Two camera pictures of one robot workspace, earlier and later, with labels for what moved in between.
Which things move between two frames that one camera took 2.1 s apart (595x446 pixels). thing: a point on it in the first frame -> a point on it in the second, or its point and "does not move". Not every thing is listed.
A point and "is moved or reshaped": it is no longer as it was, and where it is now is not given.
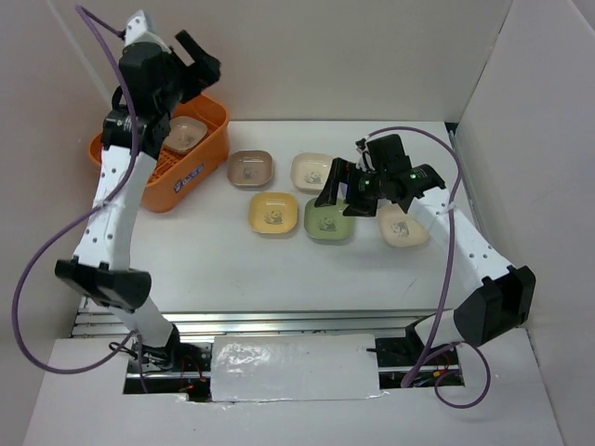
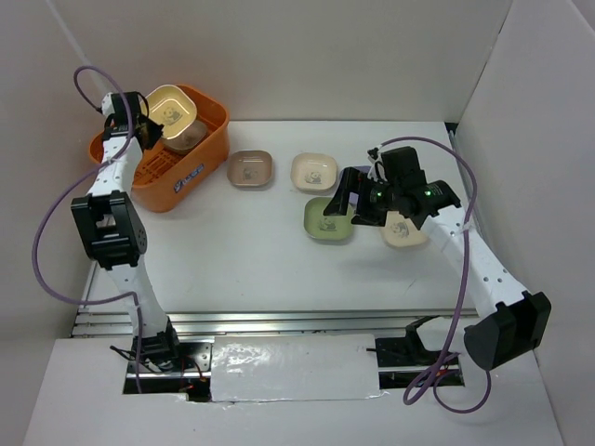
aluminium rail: x=377 y=323 does not move
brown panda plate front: x=185 y=133 does not move
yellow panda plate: x=273 y=212 is moved or reshaped
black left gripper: x=202 y=74 -> x=156 y=132
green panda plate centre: x=327 y=222 does not move
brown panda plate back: x=250 y=168 does not move
